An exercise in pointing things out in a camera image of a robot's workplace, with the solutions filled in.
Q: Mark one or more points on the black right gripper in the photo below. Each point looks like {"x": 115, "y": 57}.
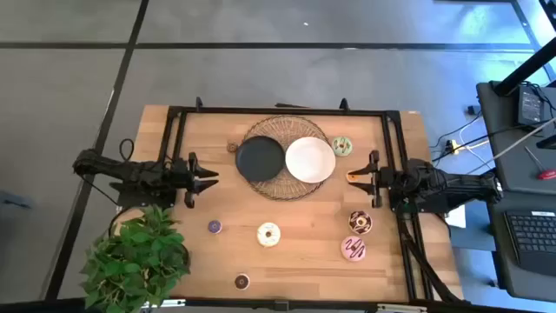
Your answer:
{"x": 386, "y": 181}

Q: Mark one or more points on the grey furniture foot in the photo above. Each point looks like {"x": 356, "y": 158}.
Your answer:
{"x": 13, "y": 200}

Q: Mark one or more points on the white round plate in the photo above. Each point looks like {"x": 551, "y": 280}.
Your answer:
{"x": 310, "y": 160}

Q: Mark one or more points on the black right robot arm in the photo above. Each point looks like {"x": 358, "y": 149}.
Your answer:
{"x": 447, "y": 184}

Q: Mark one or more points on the small black floor box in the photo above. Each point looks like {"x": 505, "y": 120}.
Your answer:
{"x": 472, "y": 109}

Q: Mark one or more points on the white paper sheet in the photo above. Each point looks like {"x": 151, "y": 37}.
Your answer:
{"x": 456, "y": 217}

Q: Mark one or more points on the silver metal bracket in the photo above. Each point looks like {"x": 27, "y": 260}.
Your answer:
{"x": 169, "y": 302}
{"x": 404, "y": 308}

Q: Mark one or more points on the yellow power plug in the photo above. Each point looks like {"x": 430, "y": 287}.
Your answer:
{"x": 454, "y": 146}

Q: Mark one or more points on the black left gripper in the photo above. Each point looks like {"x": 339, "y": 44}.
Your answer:
{"x": 182, "y": 176}

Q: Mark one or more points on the black frame clamp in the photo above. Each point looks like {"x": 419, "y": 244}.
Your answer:
{"x": 344, "y": 104}
{"x": 199, "y": 103}

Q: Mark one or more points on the black power supply box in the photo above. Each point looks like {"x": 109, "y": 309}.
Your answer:
{"x": 530, "y": 106}

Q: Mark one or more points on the round woven straw placemat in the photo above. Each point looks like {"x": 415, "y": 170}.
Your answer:
{"x": 282, "y": 126}

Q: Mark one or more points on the dark grey keyboard tray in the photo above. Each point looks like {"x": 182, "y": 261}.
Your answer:
{"x": 499, "y": 261}

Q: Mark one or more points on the black round plate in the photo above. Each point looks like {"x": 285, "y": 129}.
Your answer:
{"x": 260, "y": 158}

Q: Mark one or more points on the black aluminium table frame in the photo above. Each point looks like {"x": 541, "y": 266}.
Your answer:
{"x": 326, "y": 111}

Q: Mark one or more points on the small orange donut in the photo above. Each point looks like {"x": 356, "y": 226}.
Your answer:
{"x": 351, "y": 177}

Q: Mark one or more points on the dark grey side desk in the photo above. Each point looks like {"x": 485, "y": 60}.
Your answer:
{"x": 499, "y": 108}

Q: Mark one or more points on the green leafy potted plant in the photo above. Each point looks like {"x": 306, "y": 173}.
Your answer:
{"x": 134, "y": 261}

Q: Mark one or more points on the white donut blue drizzle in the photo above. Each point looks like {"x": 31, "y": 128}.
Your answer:
{"x": 262, "y": 235}

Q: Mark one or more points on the black keyboard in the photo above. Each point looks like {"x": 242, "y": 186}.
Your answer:
{"x": 534, "y": 235}

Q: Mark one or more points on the black stand bar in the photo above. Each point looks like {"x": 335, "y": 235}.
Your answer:
{"x": 551, "y": 11}

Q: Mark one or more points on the small chocolate-topped white donut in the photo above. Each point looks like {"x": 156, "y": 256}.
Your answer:
{"x": 242, "y": 281}

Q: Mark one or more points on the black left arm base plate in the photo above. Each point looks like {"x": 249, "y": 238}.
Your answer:
{"x": 130, "y": 201}

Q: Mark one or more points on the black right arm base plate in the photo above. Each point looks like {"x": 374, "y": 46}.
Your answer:
{"x": 425, "y": 208}

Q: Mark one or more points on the green donut chocolate drizzle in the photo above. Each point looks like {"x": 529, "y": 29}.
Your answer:
{"x": 342, "y": 146}

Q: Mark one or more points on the small blue-purple sprinkled donut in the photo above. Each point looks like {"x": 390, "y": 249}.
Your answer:
{"x": 214, "y": 227}

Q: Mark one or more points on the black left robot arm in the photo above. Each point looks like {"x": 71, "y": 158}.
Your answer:
{"x": 113, "y": 167}

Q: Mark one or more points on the black diagonal pole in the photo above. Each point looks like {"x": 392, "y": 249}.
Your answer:
{"x": 525, "y": 66}

